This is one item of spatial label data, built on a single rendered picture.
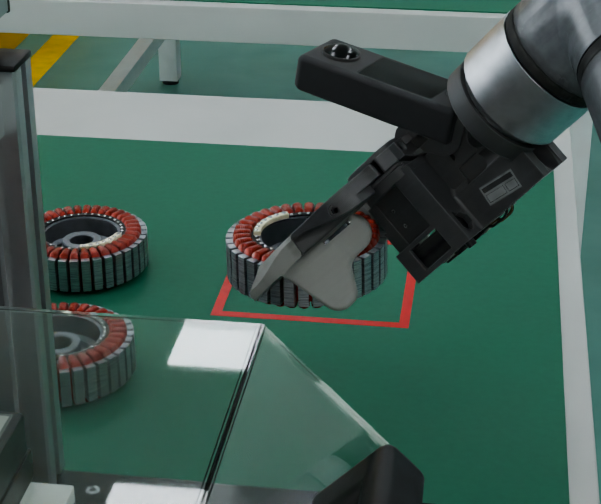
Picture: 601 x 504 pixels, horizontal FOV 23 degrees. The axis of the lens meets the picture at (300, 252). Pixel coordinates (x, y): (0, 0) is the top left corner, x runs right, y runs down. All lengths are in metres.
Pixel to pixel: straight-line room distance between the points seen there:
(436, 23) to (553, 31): 1.14
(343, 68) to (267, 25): 1.07
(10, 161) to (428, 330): 0.44
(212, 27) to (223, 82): 1.98
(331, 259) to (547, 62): 0.20
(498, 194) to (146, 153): 0.66
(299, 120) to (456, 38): 0.44
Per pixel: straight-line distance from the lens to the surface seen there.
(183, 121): 1.59
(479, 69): 0.87
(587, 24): 0.81
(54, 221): 1.27
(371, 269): 0.98
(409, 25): 1.97
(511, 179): 0.90
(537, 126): 0.87
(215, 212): 1.36
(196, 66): 4.12
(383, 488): 0.43
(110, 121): 1.60
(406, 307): 1.19
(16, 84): 0.82
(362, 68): 0.93
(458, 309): 1.19
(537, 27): 0.84
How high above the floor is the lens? 1.31
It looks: 26 degrees down
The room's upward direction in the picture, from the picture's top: straight up
